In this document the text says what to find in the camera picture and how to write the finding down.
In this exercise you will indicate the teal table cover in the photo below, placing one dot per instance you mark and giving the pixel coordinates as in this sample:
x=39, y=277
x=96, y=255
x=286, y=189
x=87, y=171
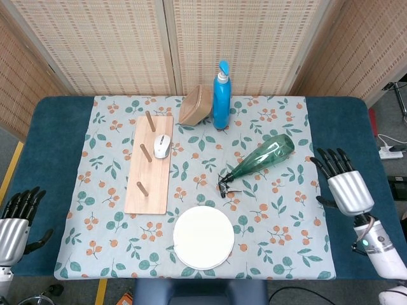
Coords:
x=51, y=143

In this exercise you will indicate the orange box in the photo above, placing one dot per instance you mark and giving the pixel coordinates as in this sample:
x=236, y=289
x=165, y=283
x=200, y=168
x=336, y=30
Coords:
x=126, y=299

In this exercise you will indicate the dark blue padded base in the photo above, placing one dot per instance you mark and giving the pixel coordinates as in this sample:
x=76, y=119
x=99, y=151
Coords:
x=200, y=294

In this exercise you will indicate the black box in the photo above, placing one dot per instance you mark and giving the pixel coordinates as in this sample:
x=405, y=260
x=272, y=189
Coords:
x=399, y=187

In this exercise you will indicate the blue pump bottle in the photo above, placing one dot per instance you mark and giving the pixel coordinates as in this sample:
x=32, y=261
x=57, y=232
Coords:
x=221, y=101

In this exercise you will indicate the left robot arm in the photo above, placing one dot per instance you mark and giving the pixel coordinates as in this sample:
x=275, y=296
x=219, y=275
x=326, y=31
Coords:
x=4, y=274

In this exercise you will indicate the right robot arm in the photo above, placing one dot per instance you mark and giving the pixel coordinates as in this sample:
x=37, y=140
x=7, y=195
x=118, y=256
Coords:
x=381, y=251

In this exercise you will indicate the white computer mouse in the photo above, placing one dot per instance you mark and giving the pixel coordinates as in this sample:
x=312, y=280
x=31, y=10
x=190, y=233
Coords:
x=162, y=146

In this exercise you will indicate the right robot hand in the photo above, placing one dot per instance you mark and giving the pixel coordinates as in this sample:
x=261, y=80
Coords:
x=349, y=190

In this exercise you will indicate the floral tablecloth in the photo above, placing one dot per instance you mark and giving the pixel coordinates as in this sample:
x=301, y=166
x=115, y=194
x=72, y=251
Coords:
x=270, y=222

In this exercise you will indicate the black caster wheel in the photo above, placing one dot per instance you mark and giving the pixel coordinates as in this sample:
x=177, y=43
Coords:
x=55, y=289

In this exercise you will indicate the metal stand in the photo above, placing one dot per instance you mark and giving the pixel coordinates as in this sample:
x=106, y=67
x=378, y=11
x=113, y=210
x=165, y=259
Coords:
x=397, y=89

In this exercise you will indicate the white paper plate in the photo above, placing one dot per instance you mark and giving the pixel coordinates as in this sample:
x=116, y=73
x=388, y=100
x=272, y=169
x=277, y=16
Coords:
x=203, y=238

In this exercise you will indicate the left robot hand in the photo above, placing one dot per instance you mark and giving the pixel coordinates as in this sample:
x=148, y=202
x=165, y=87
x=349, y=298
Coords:
x=12, y=235

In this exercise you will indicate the bamboo screen panel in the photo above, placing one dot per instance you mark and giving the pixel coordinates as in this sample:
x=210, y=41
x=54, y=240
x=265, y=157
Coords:
x=101, y=47
x=254, y=38
x=359, y=54
x=22, y=79

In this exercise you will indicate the white power strip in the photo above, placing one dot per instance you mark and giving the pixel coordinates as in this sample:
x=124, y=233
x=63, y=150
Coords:
x=390, y=154

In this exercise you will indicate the green glass bottle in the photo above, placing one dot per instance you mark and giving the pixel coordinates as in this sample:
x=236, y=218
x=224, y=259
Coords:
x=264, y=157

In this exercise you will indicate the wooden peg board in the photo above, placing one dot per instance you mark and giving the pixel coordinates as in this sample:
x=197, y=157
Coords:
x=149, y=184

